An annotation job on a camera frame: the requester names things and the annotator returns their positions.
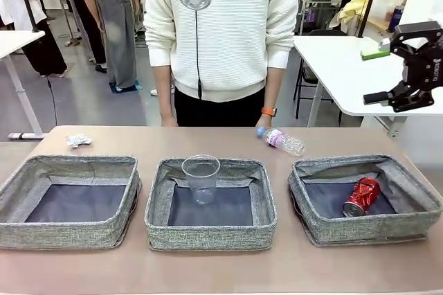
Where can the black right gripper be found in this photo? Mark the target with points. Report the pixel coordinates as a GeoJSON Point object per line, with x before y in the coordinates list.
{"type": "Point", "coordinates": [425, 71]}

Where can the crushed red soda can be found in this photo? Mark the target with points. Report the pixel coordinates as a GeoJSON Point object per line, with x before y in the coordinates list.
{"type": "Point", "coordinates": [361, 196]}

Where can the white paper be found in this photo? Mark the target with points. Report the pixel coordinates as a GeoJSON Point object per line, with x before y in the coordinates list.
{"type": "Point", "coordinates": [79, 140]}

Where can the clear plastic cup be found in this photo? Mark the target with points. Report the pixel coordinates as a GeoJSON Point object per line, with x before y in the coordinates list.
{"type": "Point", "coordinates": [200, 177]}

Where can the person's right forearm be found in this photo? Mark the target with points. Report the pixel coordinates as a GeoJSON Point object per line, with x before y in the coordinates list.
{"type": "Point", "coordinates": [162, 90]}

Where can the person's left forearm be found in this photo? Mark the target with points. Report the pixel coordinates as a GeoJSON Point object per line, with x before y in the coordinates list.
{"type": "Point", "coordinates": [275, 87]}

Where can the person's right hand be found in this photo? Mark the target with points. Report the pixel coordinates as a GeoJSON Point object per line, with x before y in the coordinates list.
{"type": "Point", "coordinates": [169, 120]}

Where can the person's left hand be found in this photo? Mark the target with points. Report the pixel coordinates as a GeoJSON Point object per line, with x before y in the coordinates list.
{"type": "Point", "coordinates": [267, 122]}

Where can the dark blue bottle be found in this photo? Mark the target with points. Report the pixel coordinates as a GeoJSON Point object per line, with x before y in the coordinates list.
{"type": "Point", "coordinates": [397, 18]}

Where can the large white table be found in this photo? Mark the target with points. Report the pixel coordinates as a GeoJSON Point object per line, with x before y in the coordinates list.
{"type": "Point", "coordinates": [346, 73]}

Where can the yellow cloth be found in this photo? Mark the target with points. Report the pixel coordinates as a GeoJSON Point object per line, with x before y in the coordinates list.
{"type": "Point", "coordinates": [360, 4]}

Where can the person in white sweater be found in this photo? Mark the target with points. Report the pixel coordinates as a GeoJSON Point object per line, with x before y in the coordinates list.
{"type": "Point", "coordinates": [235, 49]}

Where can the black folding chair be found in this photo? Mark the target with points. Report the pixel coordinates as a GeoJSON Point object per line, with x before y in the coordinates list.
{"type": "Point", "coordinates": [309, 78]}

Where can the person in grey trousers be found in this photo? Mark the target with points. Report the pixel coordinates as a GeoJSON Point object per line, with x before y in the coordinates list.
{"type": "Point", "coordinates": [117, 38]}

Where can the person in black trousers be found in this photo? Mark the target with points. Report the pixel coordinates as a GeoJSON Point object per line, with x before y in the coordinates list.
{"type": "Point", "coordinates": [90, 32]}

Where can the blue floor mat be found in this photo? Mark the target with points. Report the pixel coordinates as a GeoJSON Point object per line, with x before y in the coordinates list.
{"type": "Point", "coordinates": [119, 88]}

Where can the crushed clear plastic bottle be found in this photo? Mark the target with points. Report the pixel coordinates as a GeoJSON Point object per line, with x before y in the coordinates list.
{"type": "Point", "coordinates": [284, 142]}

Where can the orange wrist watch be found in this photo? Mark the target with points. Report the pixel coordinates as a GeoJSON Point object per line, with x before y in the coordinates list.
{"type": "Point", "coordinates": [268, 111]}

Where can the grey fabric basket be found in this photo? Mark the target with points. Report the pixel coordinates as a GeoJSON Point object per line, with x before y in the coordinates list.
{"type": "Point", "coordinates": [363, 231]}
{"type": "Point", "coordinates": [207, 236]}
{"type": "Point", "coordinates": [69, 229]}

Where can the person in plaid shirt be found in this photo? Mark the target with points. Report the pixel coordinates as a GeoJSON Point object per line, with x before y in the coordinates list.
{"type": "Point", "coordinates": [34, 49]}

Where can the white desk with grey leg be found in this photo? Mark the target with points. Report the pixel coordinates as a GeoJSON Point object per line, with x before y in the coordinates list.
{"type": "Point", "coordinates": [17, 42]}

